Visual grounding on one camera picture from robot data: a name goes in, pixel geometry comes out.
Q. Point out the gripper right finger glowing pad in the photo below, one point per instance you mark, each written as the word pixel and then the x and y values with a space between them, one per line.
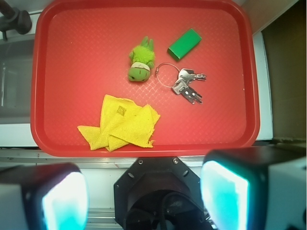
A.
pixel 256 188

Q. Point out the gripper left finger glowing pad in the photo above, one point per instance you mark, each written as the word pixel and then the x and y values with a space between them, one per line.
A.
pixel 43 197

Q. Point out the silver keys on wire ring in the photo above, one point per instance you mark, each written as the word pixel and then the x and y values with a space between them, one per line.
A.
pixel 181 86

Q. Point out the green plush turtle toy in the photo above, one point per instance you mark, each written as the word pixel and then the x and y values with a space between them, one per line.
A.
pixel 142 58

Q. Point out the grey clamp knob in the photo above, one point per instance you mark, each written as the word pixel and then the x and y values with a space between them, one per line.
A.
pixel 13 19

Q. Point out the green rectangular block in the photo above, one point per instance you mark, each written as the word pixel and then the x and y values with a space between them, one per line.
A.
pixel 184 44

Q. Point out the yellow microfiber cloth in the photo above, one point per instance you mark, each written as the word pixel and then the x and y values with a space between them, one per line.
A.
pixel 122 122

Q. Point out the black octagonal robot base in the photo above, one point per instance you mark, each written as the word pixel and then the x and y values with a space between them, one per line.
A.
pixel 160 193

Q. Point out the red plastic tray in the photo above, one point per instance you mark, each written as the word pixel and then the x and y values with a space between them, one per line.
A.
pixel 81 54

